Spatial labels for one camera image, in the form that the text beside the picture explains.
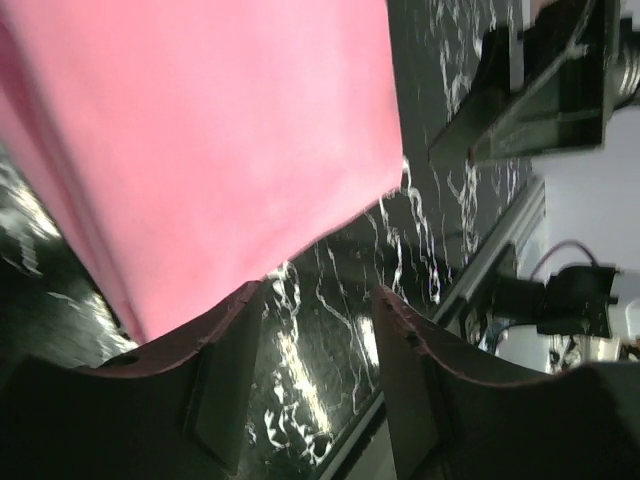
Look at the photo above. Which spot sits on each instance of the aluminium frame rail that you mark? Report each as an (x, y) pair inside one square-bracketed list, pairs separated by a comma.
[(513, 228)]

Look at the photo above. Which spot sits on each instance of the light pink t-shirt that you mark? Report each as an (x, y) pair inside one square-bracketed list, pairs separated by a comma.
[(186, 147)]

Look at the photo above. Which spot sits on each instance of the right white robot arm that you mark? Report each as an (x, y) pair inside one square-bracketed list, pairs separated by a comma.
[(576, 301)]

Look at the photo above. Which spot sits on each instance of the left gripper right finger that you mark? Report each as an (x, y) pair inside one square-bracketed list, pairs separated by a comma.
[(457, 412)]

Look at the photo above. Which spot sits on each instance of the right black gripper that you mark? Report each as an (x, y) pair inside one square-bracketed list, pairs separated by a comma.
[(553, 87)]

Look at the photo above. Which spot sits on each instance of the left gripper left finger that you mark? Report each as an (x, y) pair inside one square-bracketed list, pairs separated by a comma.
[(174, 408)]

